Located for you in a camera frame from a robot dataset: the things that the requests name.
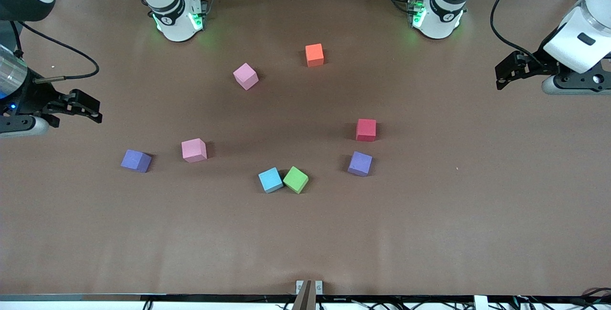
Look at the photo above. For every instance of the purple foam block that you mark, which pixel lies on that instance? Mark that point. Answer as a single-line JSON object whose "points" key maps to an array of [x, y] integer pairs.
{"points": [[135, 160], [360, 163]]}

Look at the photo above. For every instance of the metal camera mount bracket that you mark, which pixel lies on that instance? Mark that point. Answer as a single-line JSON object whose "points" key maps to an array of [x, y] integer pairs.
{"points": [[305, 298]]}

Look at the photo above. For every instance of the brown table mat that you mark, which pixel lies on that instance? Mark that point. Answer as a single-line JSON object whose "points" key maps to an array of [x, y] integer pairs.
{"points": [[305, 233]]}

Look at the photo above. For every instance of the orange foam block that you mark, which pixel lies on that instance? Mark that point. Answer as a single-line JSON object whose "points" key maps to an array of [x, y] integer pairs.
{"points": [[314, 54]]}

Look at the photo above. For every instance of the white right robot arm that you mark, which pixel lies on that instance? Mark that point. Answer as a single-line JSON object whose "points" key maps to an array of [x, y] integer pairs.
{"points": [[174, 23]]}

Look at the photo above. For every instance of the green foam block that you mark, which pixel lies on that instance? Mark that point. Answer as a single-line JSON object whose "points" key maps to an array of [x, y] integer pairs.
{"points": [[296, 179]]}

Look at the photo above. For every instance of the white tag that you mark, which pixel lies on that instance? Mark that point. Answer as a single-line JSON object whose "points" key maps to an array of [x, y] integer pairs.
{"points": [[481, 303]]}

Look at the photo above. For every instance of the red foam block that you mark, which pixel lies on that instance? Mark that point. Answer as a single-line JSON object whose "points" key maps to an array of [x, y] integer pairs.
{"points": [[365, 130]]}

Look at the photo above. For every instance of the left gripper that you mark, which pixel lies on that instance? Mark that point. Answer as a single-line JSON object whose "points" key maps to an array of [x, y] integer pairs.
{"points": [[531, 66]]}

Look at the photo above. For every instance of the pink foam block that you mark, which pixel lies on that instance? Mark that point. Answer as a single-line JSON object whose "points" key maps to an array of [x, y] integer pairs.
{"points": [[194, 150], [246, 76]]}

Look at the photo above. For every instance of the black table edge strip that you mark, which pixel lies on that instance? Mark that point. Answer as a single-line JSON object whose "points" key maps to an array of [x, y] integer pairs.
{"points": [[215, 297]]}

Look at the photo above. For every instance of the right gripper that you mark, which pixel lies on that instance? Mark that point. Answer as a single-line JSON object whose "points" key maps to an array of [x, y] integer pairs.
{"points": [[34, 96]]}

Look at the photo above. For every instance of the blue foam block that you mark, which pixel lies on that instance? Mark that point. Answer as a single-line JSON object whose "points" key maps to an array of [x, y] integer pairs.
{"points": [[270, 180]]}

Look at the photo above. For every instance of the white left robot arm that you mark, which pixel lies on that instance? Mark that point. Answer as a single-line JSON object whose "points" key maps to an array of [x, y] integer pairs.
{"points": [[441, 18]]}

